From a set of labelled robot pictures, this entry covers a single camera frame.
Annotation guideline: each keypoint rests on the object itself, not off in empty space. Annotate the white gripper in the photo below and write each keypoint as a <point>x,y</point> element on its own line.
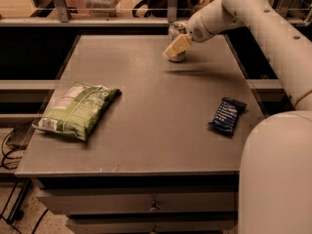
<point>197,30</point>

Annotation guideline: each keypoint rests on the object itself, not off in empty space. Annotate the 7up soda can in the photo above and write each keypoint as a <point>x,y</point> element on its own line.
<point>175,29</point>

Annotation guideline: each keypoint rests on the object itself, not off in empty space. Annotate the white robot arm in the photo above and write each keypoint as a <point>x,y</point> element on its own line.
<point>275,178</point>

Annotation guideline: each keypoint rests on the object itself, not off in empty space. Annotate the dark blue snack packet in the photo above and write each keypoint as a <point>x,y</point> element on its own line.
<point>227,116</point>

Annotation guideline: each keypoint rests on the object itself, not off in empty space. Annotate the green chip bag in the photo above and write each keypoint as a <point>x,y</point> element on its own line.
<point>78,111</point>

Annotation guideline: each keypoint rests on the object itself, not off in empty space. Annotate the grey drawer cabinet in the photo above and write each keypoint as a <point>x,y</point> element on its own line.
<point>152,165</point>

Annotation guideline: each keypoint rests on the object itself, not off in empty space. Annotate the metal railing shelf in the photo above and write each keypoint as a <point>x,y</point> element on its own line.
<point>97,13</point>

